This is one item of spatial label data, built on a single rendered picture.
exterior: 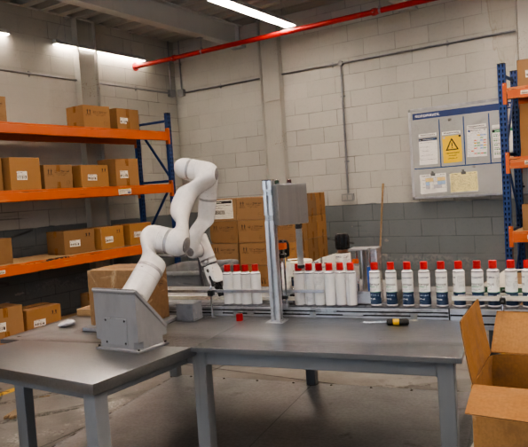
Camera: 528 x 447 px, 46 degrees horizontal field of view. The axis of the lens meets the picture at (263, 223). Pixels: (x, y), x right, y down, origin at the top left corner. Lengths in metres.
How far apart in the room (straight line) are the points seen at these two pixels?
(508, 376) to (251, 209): 5.32
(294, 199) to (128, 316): 0.93
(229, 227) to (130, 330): 4.40
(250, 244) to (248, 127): 2.31
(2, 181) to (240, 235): 2.48
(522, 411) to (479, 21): 6.40
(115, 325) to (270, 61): 6.20
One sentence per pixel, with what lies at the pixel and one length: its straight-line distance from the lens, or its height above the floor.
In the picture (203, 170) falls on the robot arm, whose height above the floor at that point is 1.56.
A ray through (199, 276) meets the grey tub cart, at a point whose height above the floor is 0.75.
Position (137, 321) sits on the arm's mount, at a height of 0.96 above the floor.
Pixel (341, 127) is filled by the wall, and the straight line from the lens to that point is 7.88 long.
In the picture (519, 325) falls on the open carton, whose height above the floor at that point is 1.07.
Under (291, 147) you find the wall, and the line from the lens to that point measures 8.21.
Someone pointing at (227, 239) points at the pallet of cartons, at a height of 0.93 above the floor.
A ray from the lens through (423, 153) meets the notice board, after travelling 7.32.
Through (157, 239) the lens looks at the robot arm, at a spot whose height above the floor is 1.27.
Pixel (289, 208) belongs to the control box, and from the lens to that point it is 2.90.
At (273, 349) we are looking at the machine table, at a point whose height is 0.83.
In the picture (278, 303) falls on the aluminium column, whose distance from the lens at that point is 2.94.
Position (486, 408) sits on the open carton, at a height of 1.02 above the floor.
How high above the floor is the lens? 1.45
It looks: 3 degrees down
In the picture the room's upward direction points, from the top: 4 degrees counter-clockwise
